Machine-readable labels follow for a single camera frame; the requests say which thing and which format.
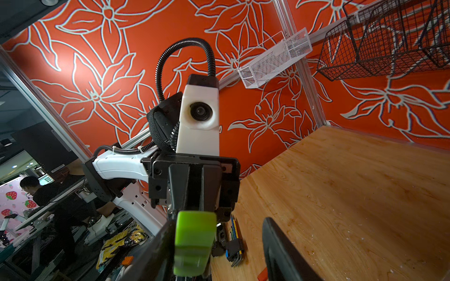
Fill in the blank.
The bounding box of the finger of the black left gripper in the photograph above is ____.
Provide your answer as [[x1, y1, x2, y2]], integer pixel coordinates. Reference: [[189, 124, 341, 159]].
[[121, 220, 176, 281], [262, 217, 322, 281]]

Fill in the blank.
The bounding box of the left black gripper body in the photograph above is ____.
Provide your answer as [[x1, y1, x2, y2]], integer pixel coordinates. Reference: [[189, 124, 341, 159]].
[[141, 152, 241, 222]]

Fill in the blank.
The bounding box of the red usb drive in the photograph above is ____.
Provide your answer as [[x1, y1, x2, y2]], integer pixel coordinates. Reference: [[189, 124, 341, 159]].
[[257, 268, 268, 281]]

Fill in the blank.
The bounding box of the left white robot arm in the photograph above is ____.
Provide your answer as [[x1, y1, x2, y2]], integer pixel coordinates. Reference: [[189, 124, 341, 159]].
[[83, 144, 240, 281]]

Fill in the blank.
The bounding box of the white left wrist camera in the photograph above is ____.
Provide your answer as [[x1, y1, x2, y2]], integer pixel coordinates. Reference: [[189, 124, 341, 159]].
[[175, 74, 220, 156]]

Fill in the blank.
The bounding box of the white mesh wall basket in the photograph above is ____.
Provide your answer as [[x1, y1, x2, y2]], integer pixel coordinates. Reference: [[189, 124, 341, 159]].
[[237, 28, 312, 89]]

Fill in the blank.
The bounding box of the black wire wall basket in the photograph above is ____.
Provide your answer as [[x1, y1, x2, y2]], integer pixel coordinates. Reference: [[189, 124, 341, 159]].
[[316, 1, 450, 81]]

